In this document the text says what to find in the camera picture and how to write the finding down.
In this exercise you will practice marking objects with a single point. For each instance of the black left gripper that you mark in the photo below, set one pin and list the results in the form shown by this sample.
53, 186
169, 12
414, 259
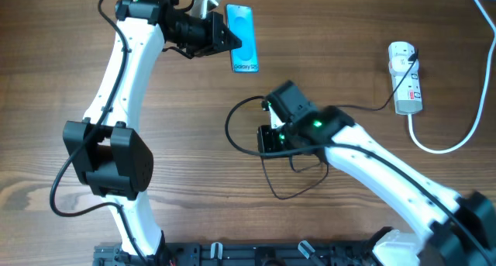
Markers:
217, 29

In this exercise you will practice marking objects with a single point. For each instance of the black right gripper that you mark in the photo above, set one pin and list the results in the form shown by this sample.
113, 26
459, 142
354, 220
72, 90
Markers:
266, 143

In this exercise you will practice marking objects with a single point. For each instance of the blue smartphone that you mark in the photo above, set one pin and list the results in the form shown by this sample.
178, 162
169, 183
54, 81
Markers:
240, 23

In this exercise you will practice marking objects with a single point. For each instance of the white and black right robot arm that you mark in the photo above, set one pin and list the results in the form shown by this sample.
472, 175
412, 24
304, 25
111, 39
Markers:
447, 228

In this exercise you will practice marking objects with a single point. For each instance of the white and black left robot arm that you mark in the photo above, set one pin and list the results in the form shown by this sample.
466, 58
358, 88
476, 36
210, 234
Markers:
105, 148

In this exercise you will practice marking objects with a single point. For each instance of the white charger adapter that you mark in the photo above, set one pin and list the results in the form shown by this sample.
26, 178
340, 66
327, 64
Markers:
402, 63

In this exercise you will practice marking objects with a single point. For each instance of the white power strip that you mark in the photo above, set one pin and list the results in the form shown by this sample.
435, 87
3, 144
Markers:
407, 94

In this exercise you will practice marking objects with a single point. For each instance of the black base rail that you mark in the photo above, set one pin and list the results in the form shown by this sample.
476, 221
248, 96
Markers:
346, 253

